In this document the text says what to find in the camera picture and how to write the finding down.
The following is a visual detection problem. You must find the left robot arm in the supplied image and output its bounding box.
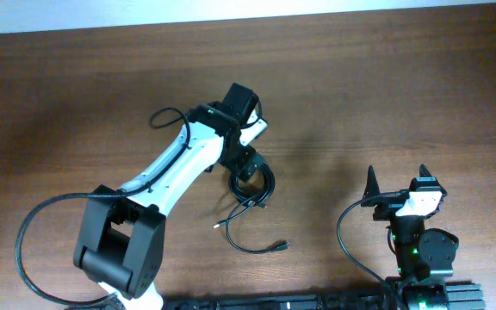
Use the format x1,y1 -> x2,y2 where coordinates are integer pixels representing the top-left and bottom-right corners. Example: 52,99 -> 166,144
73,84 -> 267,309

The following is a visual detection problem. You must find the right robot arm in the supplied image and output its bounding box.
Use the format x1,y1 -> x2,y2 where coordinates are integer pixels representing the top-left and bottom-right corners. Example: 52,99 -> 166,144
363,164 -> 459,309

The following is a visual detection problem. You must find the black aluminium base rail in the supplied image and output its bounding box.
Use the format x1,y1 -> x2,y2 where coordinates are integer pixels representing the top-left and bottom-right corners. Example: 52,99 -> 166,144
163,282 -> 486,310

